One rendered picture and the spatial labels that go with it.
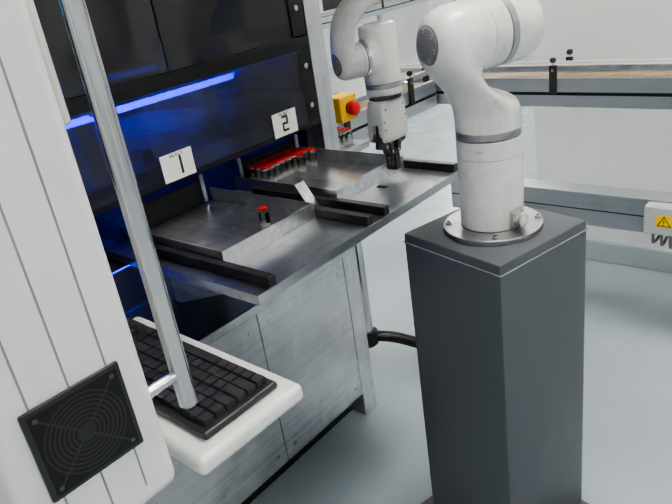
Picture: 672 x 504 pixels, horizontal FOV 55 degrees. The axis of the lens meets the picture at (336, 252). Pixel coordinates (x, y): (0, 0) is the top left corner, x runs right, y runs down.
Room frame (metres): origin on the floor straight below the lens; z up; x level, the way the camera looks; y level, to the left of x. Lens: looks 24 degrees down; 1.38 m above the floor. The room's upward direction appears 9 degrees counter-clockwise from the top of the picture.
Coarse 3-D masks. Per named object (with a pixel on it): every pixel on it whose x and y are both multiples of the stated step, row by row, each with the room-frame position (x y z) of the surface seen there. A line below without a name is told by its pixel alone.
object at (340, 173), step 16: (320, 160) 1.73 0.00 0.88; (336, 160) 1.70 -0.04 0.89; (352, 160) 1.66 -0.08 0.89; (368, 160) 1.62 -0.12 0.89; (384, 160) 1.59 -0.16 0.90; (288, 176) 1.63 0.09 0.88; (304, 176) 1.61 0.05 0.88; (320, 176) 1.59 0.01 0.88; (336, 176) 1.57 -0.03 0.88; (352, 176) 1.55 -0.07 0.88; (368, 176) 1.45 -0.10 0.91; (384, 176) 1.49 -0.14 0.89; (320, 192) 1.39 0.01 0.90; (336, 192) 1.36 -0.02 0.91; (352, 192) 1.40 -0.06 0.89
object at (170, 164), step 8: (176, 152) 1.39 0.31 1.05; (184, 152) 1.40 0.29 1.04; (160, 160) 1.36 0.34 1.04; (168, 160) 1.37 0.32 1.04; (176, 160) 1.39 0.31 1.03; (184, 160) 1.40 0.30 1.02; (192, 160) 1.41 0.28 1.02; (168, 168) 1.37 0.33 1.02; (176, 168) 1.38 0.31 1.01; (184, 168) 1.40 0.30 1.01; (192, 168) 1.41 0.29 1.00; (168, 176) 1.36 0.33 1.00; (176, 176) 1.38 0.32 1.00; (184, 176) 1.39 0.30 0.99
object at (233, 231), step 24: (216, 192) 1.52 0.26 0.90; (240, 192) 1.46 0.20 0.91; (192, 216) 1.43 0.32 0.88; (216, 216) 1.41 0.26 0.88; (240, 216) 1.38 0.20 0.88; (288, 216) 1.25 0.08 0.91; (312, 216) 1.30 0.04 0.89; (168, 240) 1.23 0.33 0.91; (192, 240) 1.28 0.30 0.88; (216, 240) 1.26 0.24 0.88; (240, 240) 1.24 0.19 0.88; (264, 240) 1.19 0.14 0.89
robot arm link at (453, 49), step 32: (480, 0) 1.14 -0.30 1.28; (448, 32) 1.08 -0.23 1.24; (480, 32) 1.09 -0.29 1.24; (512, 32) 1.11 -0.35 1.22; (448, 64) 1.08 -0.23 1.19; (480, 64) 1.09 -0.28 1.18; (448, 96) 1.15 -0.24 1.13; (480, 96) 1.09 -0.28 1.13; (512, 96) 1.14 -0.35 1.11; (480, 128) 1.11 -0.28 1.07; (512, 128) 1.11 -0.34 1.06
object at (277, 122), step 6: (294, 108) 1.66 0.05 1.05; (276, 114) 1.62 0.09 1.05; (282, 114) 1.63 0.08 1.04; (288, 114) 1.65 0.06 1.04; (294, 114) 1.66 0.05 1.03; (276, 120) 1.61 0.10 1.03; (282, 120) 1.63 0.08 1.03; (288, 120) 1.64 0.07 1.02; (294, 120) 1.66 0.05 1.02; (276, 126) 1.61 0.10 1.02; (282, 126) 1.63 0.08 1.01; (288, 126) 1.64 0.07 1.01; (294, 126) 1.66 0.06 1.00; (276, 132) 1.61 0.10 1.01; (282, 132) 1.62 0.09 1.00; (288, 132) 1.64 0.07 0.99; (276, 138) 1.61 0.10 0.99
